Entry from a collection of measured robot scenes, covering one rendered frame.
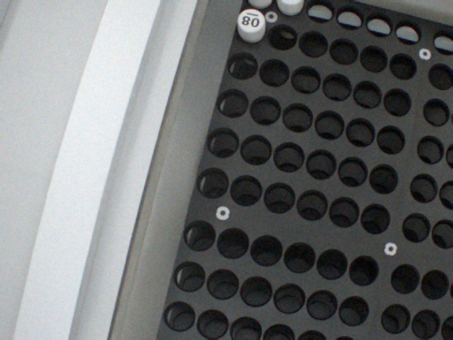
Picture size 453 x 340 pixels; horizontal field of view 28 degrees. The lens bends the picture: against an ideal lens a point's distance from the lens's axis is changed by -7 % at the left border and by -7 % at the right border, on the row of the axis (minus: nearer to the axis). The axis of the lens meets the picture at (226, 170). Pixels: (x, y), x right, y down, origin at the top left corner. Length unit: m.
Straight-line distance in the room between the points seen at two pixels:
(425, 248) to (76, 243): 0.15
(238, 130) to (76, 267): 0.11
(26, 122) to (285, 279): 0.13
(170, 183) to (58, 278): 0.14
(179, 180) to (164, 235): 0.03
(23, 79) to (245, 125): 0.10
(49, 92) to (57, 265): 0.07
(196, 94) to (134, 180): 0.13
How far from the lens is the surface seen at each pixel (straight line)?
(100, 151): 0.36
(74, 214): 0.35
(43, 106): 0.38
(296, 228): 0.40
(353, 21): 0.49
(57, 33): 0.39
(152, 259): 0.47
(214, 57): 0.50
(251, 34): 0.42
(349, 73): 0.42
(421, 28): 0.44
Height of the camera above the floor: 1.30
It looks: 75 degrees down
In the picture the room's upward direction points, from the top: 10 degrees counter-clockwise
